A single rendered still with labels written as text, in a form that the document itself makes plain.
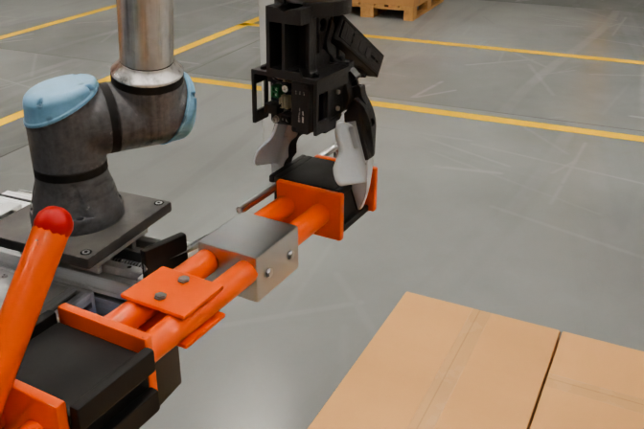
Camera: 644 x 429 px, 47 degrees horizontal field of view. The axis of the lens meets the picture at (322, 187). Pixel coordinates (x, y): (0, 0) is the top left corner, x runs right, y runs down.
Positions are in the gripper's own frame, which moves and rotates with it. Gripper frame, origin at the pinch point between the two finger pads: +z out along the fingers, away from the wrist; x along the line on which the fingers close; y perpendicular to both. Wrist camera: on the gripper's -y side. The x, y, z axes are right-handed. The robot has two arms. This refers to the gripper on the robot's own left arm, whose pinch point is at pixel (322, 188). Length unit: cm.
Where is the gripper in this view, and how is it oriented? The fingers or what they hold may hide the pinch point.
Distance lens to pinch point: 77.7
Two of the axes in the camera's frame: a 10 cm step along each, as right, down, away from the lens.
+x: 8.6, 2.2, -4.6
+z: -0.1, 9.1, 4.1
